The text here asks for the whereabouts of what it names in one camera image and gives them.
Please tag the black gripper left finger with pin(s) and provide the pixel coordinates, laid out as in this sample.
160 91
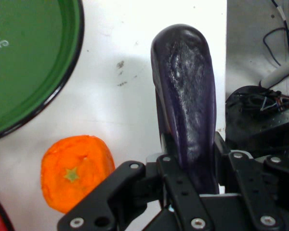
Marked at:
125 192

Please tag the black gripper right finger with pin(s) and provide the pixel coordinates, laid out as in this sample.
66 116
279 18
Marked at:
260 192

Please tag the dark purple toy eggplant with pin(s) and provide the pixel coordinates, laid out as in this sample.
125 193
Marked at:
190 103

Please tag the orange toy persimmon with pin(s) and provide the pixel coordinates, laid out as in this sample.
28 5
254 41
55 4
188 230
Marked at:
72 173

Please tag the grey tube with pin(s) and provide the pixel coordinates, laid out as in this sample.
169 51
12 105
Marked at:
281 72

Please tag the green round enamel plate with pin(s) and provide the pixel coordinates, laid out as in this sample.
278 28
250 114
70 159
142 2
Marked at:
26 60

